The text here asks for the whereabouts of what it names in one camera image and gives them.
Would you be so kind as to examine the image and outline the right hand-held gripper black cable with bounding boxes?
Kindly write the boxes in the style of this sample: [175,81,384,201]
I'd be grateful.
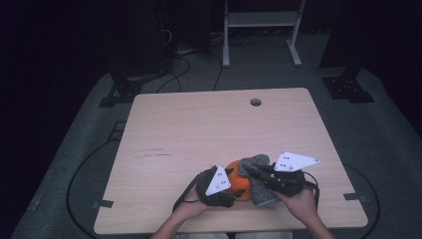
[303,170,321,211]

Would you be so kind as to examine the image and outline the orange plush toy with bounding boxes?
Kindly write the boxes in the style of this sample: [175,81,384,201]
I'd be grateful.
[225,159,254,202]

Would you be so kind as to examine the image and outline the person's right hand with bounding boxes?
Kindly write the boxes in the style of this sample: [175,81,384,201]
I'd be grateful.
[274,186,320,225]

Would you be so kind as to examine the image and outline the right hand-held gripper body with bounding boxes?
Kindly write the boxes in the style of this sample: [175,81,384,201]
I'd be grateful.
[265,150,321,197]

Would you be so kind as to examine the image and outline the white metal stand frame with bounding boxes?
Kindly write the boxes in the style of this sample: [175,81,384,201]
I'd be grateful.
[222,0,307,69]

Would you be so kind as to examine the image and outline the black floor cable loop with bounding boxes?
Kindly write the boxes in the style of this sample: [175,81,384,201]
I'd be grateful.
[342,162,381,239]
[66,138,115,239]

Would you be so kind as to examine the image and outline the black stand base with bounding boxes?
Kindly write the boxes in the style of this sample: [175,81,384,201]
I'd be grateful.
[98,75,144,109]
[320,67,376,105]

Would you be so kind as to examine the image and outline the black tape strip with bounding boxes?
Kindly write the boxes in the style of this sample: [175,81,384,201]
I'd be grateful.
[92,199,114,210]
[342,192,368,204]

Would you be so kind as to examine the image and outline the left hand-held gripper black cable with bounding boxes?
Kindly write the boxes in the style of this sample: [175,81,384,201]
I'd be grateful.
[171,173,202,213]

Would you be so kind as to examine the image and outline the grey knitted cloth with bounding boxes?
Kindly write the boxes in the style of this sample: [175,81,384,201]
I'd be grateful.
[237,153,282,208]

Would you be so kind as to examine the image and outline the person's left hand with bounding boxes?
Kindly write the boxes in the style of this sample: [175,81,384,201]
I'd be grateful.
[173,187,211,221]

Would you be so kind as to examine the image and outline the hand-held gripper black cable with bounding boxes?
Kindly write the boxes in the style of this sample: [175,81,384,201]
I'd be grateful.
[171,173,202,213]
[303,170,321,211]

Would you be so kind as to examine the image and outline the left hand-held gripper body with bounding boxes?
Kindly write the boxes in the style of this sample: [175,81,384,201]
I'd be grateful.
[194,164,237,209]

